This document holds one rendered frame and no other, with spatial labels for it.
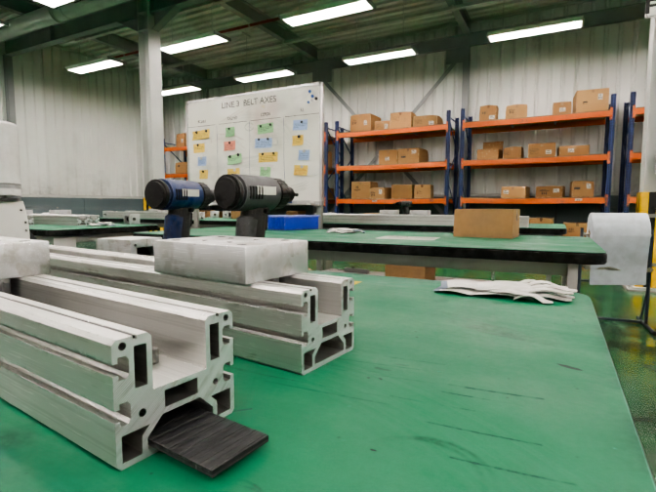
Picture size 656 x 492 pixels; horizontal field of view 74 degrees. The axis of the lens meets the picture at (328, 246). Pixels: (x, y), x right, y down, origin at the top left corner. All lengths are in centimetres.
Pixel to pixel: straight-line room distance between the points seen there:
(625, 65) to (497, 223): 903
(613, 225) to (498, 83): 770
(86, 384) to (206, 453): 9
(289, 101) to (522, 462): 369
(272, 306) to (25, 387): 22
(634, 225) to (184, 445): 381
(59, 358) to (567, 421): 38
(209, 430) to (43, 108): 1386
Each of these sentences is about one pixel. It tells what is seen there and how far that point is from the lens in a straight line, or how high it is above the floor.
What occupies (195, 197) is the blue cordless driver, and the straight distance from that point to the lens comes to 93.
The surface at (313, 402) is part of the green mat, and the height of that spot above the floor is 78.
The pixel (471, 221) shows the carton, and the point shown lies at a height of 87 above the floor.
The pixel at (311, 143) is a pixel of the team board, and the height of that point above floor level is 146.
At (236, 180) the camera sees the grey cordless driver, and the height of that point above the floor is 99.
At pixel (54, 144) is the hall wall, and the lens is 1406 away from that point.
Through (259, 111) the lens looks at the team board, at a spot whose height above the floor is 177.
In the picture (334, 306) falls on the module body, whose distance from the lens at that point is 50.
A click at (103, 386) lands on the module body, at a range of 32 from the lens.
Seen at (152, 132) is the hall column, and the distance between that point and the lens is 921.
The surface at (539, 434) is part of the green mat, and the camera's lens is 38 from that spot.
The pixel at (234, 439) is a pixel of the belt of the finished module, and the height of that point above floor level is 79.
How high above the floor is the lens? 95
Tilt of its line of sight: 5 degrees down
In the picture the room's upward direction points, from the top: straight up
